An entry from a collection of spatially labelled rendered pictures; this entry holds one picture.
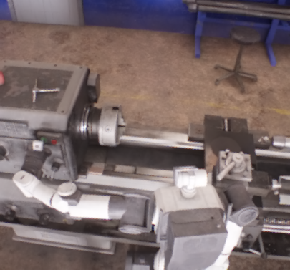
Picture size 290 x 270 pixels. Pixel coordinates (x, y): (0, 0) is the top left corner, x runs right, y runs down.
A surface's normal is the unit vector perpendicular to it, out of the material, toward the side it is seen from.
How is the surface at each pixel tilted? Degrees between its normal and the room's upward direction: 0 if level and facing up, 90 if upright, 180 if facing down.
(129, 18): 90
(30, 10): 90
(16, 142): 90
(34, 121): 45
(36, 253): 0
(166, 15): 90
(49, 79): 0
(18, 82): 0
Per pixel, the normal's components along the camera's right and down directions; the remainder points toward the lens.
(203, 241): 0.14, 0.54
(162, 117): 0.04, -0.69
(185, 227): 0.05, -0.84
